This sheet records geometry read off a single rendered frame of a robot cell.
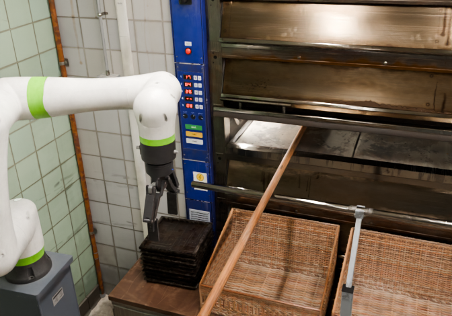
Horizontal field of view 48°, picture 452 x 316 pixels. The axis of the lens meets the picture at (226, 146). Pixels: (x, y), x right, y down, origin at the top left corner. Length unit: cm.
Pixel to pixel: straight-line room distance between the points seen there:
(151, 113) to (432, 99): 133
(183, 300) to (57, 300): 83
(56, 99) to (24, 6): 124
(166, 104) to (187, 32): 114
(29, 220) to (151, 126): 57
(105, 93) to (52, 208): 158
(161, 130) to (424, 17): 126
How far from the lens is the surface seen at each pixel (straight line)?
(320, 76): 229
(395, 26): 219
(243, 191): 216
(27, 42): 265
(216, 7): 233
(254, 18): 229
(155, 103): 125
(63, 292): 188
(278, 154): 246
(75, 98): 144
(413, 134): 216
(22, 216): 166
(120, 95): 140
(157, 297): 256
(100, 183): 302
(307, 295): 253
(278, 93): 232
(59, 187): 294
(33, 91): 147
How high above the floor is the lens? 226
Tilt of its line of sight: 25 degrees down
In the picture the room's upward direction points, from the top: 2 degrees counter-clockwise
